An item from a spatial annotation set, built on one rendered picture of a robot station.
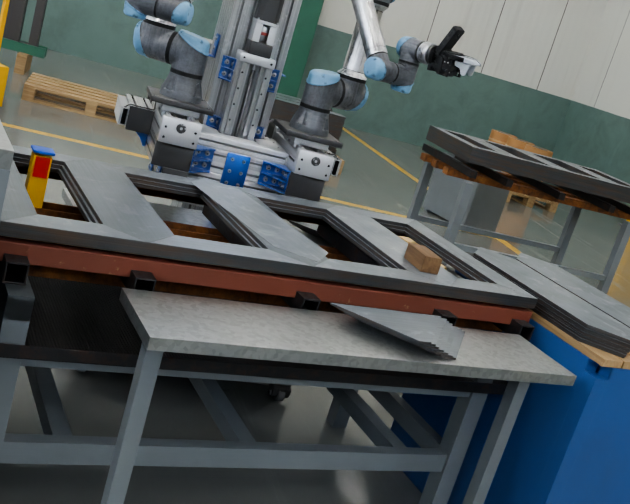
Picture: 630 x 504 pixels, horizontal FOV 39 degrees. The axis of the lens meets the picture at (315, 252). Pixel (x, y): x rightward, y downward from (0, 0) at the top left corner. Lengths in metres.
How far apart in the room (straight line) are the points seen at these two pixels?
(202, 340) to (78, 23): 10.73
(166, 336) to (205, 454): 0.66
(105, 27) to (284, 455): 10.32
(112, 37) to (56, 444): 10.44
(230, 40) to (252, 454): 1.58
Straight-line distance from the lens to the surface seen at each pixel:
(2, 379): 2.20
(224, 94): 3.40
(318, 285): 2.32
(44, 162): 2.60
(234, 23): 3.37
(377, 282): 2.40
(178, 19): 2.93
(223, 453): 2.48
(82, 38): 12.48
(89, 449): 2.35
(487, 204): 8.14
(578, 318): 2.68
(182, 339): 1.87
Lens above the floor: 1.46
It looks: 15 degrees down
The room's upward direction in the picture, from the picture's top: 17 degrees clockwise
